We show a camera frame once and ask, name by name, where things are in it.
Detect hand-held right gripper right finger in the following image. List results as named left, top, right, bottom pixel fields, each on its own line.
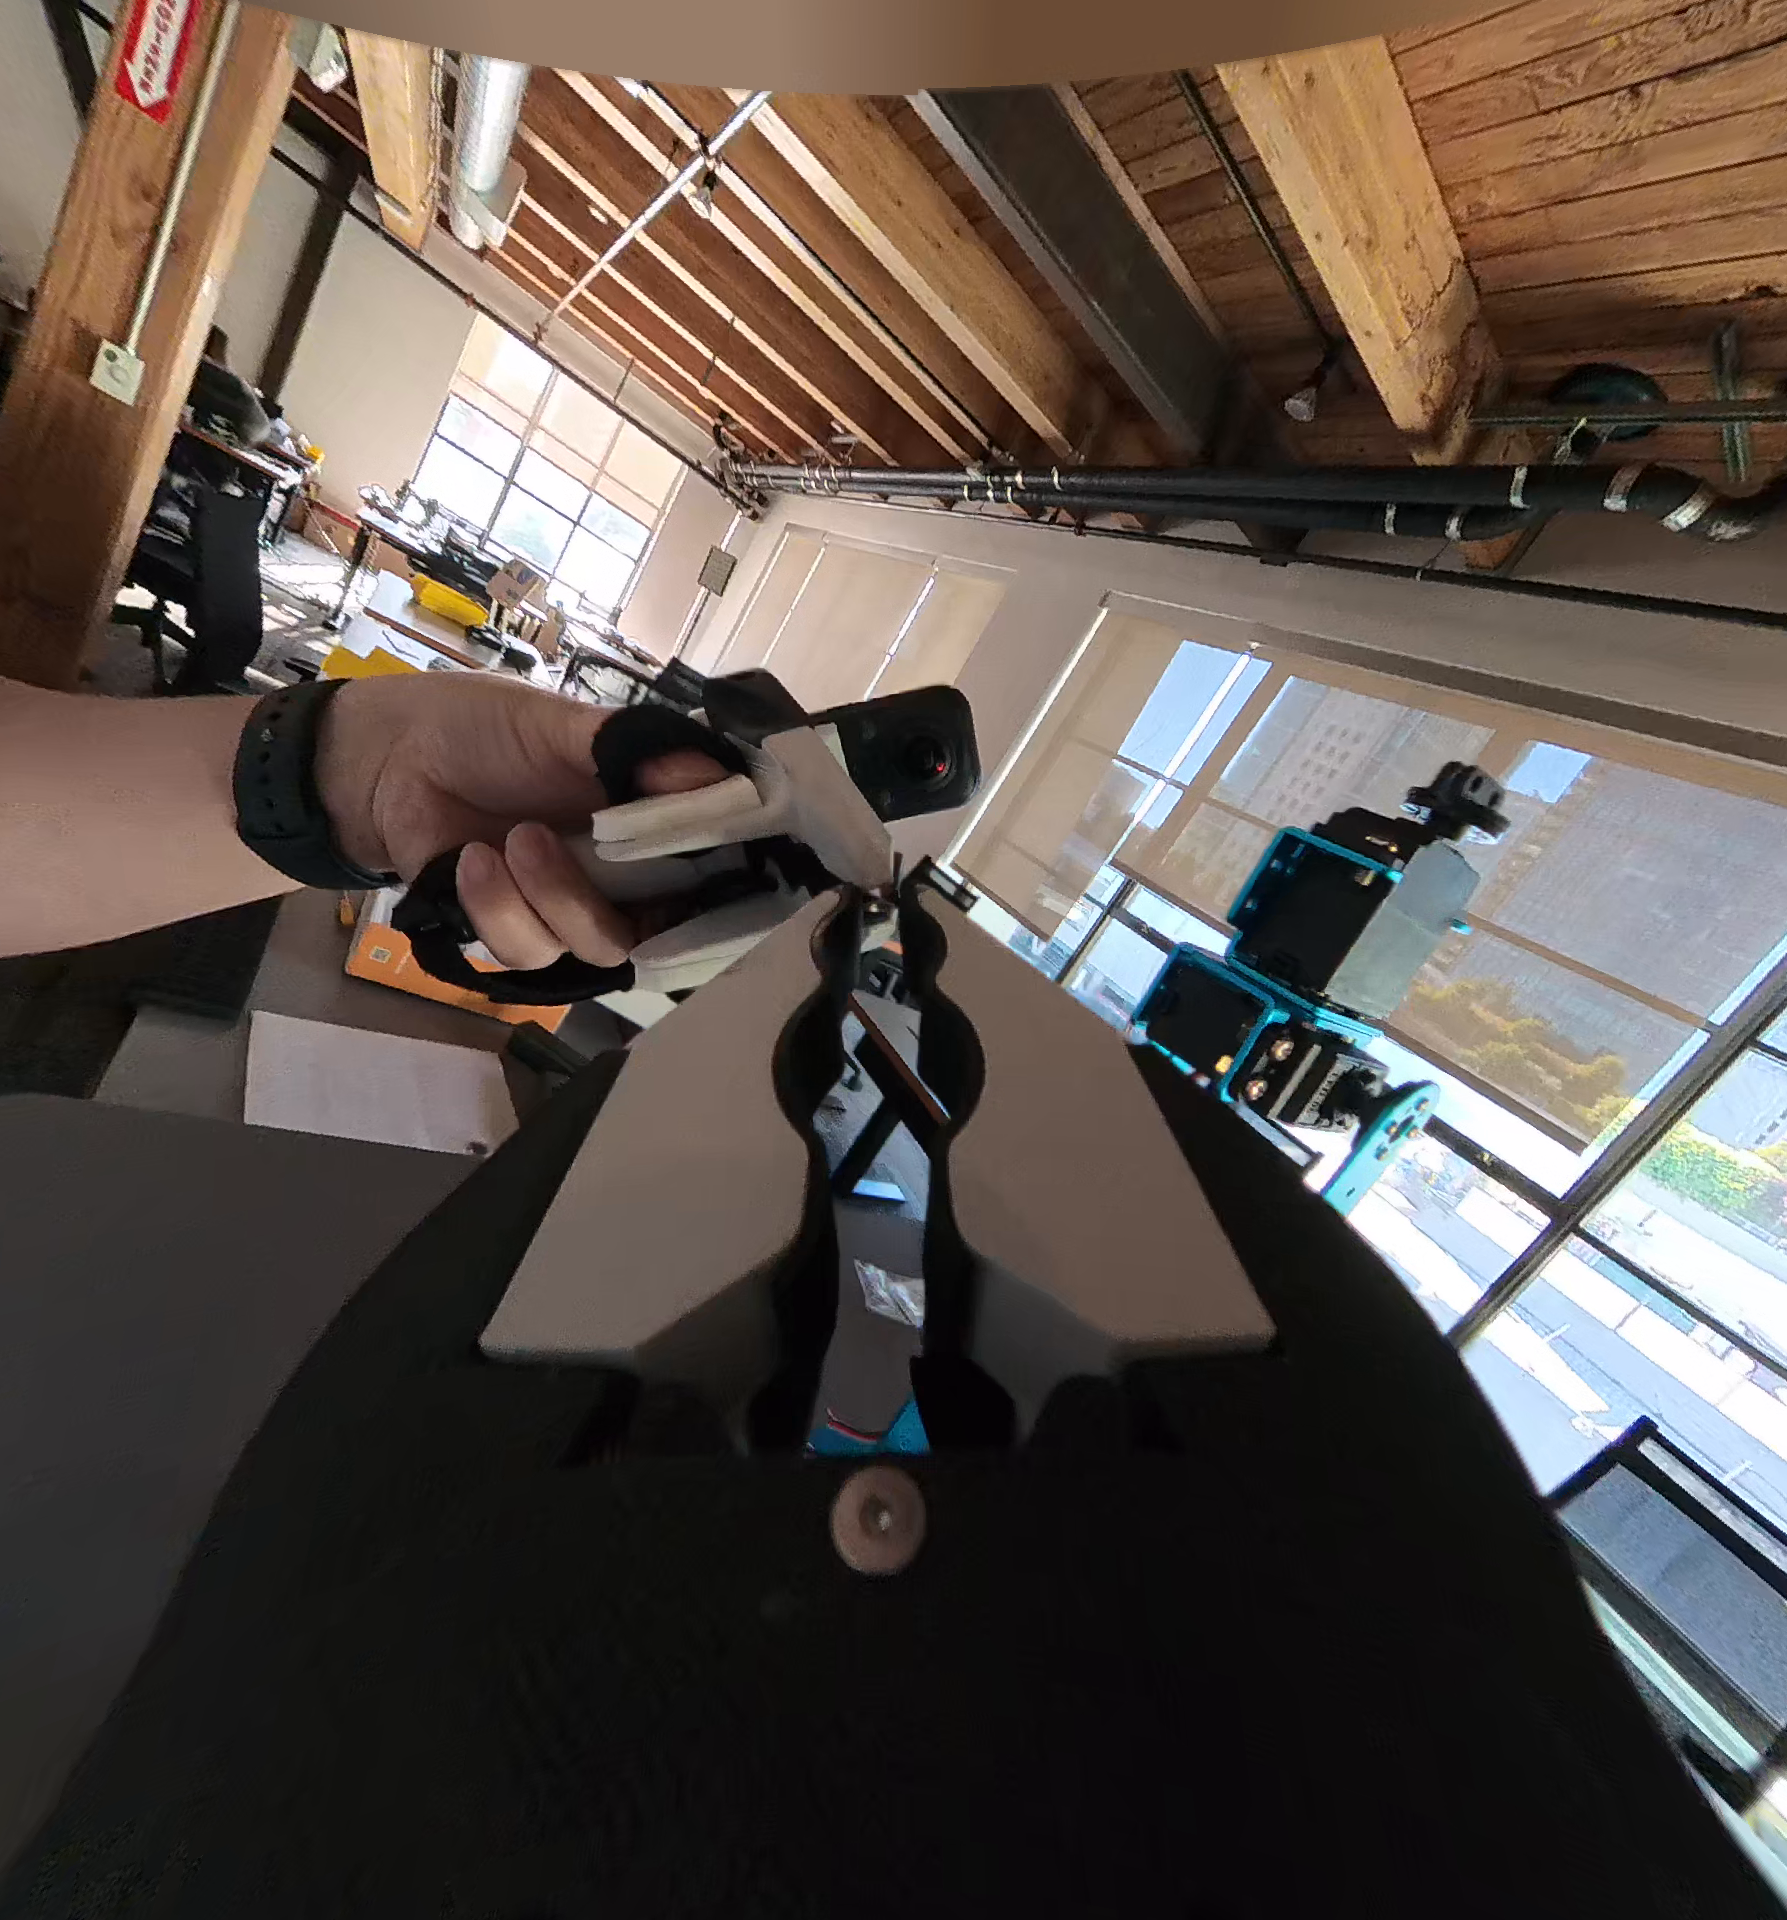
left=898, top=885, right=1276, bottom=1456

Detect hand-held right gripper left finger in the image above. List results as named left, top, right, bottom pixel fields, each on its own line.
left=480, top=885, right=852, bottom=1456

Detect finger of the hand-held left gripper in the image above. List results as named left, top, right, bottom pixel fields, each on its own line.
left=755, top=725, right=896, bottom=889
left=629, top=898, right=822, bottom=997

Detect blue toy robot arm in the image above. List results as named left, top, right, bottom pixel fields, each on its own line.
left=806, top=762, right=1512, bottom=1460

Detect person's left forearm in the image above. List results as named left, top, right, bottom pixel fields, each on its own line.
left=0, top=661, right=257, bottom=961

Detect dark grey desk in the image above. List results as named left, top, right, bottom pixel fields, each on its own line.
left=0, top=892, right=933, bottom=1920

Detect person's left hand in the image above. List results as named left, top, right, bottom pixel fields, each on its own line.
left=315, top=675, right=751, bottom=978

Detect white paper sheet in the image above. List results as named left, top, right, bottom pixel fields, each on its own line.
left=242, top=1008, right=522, bottom=1160

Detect orange cardboard box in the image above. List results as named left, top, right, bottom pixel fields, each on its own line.
left=341, top=885, right=575, bottom=1033

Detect multi-pane end window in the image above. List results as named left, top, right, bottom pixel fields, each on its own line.
left=409, top=312, right=688, bottom=605

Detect black insulated ceiling pipes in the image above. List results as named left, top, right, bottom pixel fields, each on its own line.
left=720, top=447, right=1787, bottom=564

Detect black wristwatch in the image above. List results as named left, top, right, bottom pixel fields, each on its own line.
left=231, top=679, right=390, bottom=889

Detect large side window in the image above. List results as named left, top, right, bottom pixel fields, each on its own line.
left=967, top=630, right=1787, bottom=1892

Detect black office chair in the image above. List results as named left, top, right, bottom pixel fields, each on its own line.
left=125, top=478, right=268, bottom=695
left=1543, top=1414, right=1787, bottom=1824

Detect red white sign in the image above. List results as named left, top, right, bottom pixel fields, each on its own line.
left=109, top=0, right=208, bottom=125

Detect silver ventilation duct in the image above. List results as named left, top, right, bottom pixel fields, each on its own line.
left=440, top=50, right=535, bottom=254

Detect wooden post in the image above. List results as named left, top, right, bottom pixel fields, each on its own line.
left=0, top=0, right=299, bottom=695

